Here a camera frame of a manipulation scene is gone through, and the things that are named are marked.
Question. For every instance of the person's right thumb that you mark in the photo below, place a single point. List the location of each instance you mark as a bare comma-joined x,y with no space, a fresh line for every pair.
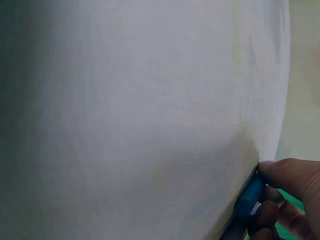
287,172

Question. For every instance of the person's right hand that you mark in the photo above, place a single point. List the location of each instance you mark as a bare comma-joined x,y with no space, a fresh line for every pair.
295,175

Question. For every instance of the person's right fingers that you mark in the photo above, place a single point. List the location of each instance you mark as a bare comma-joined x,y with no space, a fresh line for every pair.
265,221

